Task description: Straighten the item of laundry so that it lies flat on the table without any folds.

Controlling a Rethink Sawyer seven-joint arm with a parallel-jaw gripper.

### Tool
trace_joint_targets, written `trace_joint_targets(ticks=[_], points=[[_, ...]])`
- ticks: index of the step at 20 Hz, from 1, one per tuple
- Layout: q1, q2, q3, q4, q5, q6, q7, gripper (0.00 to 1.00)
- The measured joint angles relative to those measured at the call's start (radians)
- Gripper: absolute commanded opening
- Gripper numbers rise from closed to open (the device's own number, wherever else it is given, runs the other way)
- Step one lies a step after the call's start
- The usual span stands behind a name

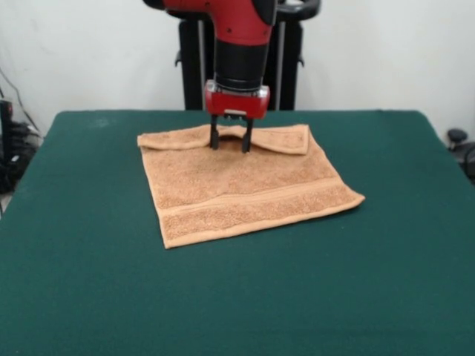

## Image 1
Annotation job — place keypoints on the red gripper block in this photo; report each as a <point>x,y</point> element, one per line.
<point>235,104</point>

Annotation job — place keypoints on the tan terry towel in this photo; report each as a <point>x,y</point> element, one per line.
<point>245,185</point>

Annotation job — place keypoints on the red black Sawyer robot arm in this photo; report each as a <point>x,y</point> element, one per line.
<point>237,44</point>

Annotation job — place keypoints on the dark green table cloth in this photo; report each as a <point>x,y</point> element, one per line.
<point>111,296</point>

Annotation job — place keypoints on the black electronics box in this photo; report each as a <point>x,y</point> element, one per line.
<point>5,122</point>

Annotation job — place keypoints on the black office chair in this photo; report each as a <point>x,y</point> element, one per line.
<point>464,148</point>

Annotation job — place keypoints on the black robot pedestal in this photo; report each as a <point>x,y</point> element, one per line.
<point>189,74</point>

